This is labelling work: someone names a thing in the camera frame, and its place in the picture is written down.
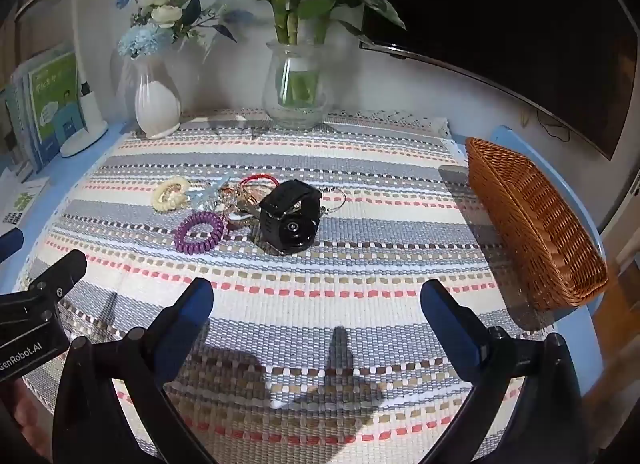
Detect purple spiral hair tie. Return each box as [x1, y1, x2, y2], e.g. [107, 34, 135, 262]
[172, 210, 229, 256]

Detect red string bracelet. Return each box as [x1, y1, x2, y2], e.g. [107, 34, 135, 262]
[235, 172, 280, 203]

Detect person's left hand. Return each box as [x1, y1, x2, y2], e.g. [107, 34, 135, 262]
[10, 380, 51, 460]

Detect brown wicker basket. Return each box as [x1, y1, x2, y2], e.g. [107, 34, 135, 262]
[465, 138, 608, 311]

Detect white desk lamp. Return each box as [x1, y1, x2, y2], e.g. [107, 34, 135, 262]
[14, 0, 108, 158]

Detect light blue hair clip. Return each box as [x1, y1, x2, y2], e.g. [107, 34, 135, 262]
[188, 176, 230, 211]

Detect green and blue books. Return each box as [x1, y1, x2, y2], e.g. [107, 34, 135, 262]
[6, 42, 85, 172]

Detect silver key with white tag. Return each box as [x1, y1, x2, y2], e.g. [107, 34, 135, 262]
[227, 203, 260, 222]

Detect white ribbed ceramic vase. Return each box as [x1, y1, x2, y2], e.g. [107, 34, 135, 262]
[132, 54, 181, 140]

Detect striped woven table mat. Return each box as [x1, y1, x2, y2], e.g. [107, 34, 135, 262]
[21, 118, 528, 463]

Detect silver bangle with charms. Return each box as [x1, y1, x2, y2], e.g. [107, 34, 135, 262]
[320, 187, 347, 216]

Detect blue and white artificial flowers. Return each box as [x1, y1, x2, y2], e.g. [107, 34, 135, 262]
[115, 0, 252, 60]

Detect clear glass vase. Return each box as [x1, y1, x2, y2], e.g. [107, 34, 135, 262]
[262, 41, 332, 130]

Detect dark framed monitor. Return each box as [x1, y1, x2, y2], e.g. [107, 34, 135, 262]
[362, 0, 638, 157]

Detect cream spiral hair tie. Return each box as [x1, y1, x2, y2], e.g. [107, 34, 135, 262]
[150, 175, 192, 214]

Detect clear bead bracelet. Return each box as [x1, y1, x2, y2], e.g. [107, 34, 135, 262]
[214, 182, 262, 217]

